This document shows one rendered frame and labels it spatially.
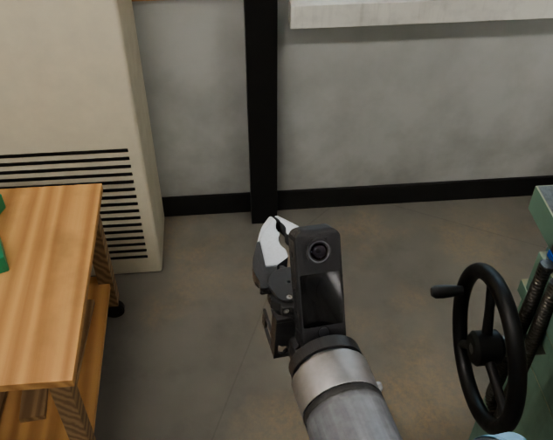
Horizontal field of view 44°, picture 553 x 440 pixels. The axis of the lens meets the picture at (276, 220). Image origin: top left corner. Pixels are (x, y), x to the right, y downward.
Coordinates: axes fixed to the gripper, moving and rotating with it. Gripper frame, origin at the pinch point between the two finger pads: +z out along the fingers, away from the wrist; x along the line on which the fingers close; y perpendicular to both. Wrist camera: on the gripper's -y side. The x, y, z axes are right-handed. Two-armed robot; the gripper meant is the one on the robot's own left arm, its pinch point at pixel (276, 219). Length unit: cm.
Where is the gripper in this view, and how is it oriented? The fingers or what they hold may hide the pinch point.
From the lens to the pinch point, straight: 78.4
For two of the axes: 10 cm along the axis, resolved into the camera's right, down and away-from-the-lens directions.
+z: -2.5, -6.3, 7.3
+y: -0.5, 7.6, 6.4
